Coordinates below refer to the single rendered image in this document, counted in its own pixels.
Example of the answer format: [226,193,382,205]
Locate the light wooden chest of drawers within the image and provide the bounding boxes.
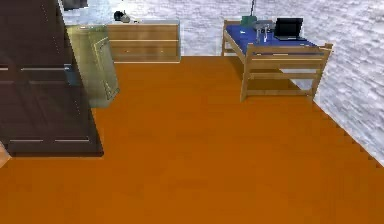
[107,19,182,64]

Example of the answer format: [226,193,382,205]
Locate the wooden bed with blue mattress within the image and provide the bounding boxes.
[221,19,334,103]

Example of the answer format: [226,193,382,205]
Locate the green box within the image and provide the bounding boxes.
[241,15,258,28]

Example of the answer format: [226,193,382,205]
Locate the small black and grey object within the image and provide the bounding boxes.
[113,10,131,24]

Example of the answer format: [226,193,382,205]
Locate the black laptop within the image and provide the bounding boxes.
[273,17,308,42]

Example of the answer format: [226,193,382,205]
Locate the dark brown wardrobe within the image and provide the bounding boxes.
[0,0,105,158]

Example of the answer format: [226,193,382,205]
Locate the dark framed window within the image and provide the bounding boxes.
[61,0,89,11]

